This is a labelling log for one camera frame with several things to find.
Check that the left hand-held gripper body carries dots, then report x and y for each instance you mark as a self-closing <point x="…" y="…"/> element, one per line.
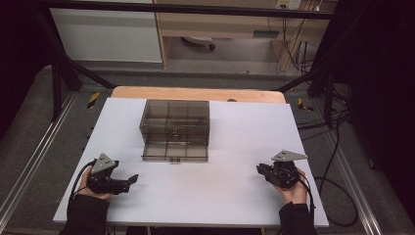
<point x="104" y="182"/>

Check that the smoky transparent drawer cabinet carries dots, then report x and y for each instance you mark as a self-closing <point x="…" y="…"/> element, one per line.
<point x="174" y="114"/>

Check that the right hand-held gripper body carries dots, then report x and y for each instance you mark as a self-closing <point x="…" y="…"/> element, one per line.
<point x="284" y="173"/>

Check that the aluminium floor rail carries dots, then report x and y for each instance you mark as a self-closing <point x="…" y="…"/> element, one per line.
<point x="352" y="182"/>
<point x="36" y="156"/>

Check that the person's left hand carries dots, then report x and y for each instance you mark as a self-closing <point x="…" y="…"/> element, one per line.
<point x="85" y="189"/>

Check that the white power strip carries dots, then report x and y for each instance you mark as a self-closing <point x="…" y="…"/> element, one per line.
<point x="288" y="4"/>

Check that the smoky transparent middle drawer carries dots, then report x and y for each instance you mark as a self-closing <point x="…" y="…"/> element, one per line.
<point x="156" y="137"/>

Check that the yellow clamp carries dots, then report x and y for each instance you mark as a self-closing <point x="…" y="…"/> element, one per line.
<point x="93" y="100"/>
<point x="304" y="105"/>

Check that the office chair base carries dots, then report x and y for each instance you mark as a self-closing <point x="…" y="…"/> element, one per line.
<point x="199" y="40"/>

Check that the yellow clamp left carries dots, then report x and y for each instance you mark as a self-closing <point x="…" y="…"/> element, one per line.
<point x="93" y="100"/>

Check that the dark curtain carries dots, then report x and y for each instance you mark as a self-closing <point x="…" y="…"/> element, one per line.
<point x="381" y="81"/>
<point x="19" y="49"/>

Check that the black metal stand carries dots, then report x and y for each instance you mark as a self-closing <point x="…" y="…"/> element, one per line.
<point x="62" y="71"/>
<point x="321" y="84"/>

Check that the white cabinet panel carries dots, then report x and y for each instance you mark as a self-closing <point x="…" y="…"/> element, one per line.
<point x="107" y="36"/>

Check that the black metal crossbar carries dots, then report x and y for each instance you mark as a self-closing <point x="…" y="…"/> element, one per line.
<point x="195" y="10"/>

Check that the yellow clamp right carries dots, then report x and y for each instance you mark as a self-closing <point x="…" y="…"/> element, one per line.
<point x="304" y="105"/>

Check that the smoky transparent high drawer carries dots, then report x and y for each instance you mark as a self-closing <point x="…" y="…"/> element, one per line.
<point x="156" y="130"/>

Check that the smoky transparent low drawer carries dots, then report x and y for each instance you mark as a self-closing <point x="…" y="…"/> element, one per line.
<point x="176" y="151"/>

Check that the light wooden desk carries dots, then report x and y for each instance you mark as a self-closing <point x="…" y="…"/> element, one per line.
<point x="225" y="26"/>

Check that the person's right hand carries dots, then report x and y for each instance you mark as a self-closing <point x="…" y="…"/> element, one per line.
<point x="295" y="194"/>

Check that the wooden table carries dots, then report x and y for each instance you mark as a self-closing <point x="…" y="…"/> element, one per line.
<point x="195" y="94"/>

